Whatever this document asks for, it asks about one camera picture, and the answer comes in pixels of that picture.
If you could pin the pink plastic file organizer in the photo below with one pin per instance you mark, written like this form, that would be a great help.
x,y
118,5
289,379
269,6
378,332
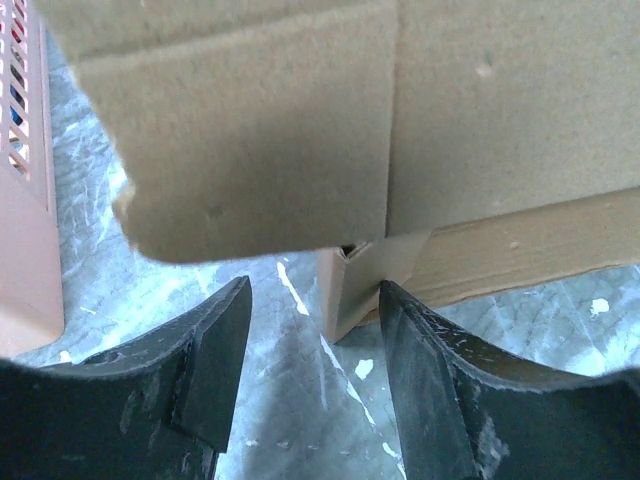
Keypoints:
x,y
32,313

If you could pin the brown cardboard box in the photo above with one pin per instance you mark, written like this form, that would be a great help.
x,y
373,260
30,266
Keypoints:
x,y
461,147

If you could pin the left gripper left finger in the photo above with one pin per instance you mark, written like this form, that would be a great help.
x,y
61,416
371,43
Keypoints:
x,y
159,406

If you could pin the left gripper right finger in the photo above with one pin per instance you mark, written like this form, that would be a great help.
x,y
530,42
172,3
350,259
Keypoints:
x,y
467,409

